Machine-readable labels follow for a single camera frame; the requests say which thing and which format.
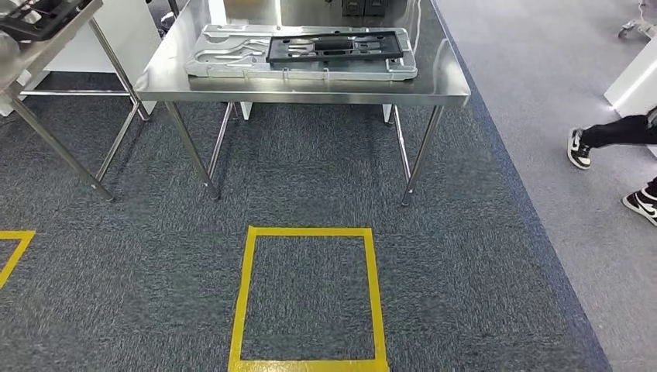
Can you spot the white stand foot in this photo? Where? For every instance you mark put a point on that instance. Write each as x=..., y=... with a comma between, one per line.
x=387, y=113
x=246, y=110

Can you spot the person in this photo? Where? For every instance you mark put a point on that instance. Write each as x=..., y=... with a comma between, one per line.
x=611, y=132

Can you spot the black plastic mounting plate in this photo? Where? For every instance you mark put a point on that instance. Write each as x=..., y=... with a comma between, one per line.
x=279, y=51
x=31, y=18

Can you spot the stainless steel workbench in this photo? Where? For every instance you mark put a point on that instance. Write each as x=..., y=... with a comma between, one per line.
x=436, y=77

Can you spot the white partition board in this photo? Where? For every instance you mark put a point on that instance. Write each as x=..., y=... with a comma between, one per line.
x=636, y=82

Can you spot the stamped silver metal panel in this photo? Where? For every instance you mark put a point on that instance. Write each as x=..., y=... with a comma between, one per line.
x=226, y=56

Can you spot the grey wheeled chair base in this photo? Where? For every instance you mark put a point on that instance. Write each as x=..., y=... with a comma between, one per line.
x=639, y=25

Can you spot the stainless steel table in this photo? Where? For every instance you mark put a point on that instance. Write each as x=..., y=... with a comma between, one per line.
x=46, y=46

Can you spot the white cabinet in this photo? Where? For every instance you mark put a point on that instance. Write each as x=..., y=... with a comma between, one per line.
x=128, y=41

